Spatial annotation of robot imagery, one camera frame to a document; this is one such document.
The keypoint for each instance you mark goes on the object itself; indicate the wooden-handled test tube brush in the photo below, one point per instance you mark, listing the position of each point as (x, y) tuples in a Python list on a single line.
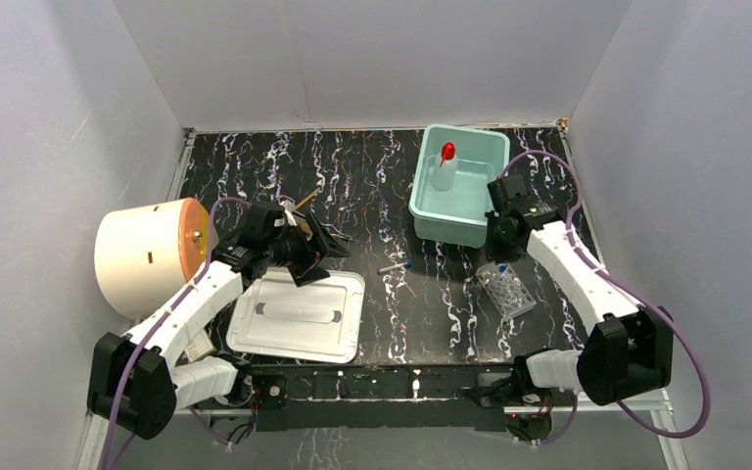
[(307, 199)]

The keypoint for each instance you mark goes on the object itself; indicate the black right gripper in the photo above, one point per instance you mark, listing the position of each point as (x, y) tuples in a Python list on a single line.
[(494, 253)]

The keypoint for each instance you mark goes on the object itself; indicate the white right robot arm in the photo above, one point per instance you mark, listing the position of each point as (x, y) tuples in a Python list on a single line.
[(629, 348)]

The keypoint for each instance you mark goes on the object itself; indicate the light teal plastic bin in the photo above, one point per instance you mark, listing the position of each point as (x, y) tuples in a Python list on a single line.
[(457, 216)]

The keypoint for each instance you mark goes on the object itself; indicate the small white labelled box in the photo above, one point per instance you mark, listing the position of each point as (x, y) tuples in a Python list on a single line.
[(200, 347)]

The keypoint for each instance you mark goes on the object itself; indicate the cream cylindrical centrifuge drum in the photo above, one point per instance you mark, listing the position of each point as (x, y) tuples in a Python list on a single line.
[(143, 255)]

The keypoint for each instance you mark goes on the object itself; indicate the blue-capped test tube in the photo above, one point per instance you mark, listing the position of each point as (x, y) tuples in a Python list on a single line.
[(394, 267)]

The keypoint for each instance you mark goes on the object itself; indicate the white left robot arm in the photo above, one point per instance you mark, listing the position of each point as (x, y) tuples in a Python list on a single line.
[(136, 381)]

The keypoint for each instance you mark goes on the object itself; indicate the clear test tube rack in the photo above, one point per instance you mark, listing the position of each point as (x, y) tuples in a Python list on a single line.
[(506, 290)]

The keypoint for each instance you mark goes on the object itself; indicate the white plastic bin lid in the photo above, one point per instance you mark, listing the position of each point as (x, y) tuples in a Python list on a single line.
[(317, 322)]

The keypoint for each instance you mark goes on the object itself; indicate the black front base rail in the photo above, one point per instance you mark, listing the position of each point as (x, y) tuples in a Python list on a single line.
[(486, 397)]

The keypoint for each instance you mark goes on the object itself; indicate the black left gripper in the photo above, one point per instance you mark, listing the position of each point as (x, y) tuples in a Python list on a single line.
[(314, 249)]

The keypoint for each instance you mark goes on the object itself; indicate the white red-capped wash bottle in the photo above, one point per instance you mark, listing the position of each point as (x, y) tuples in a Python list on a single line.
[(444, 171)]

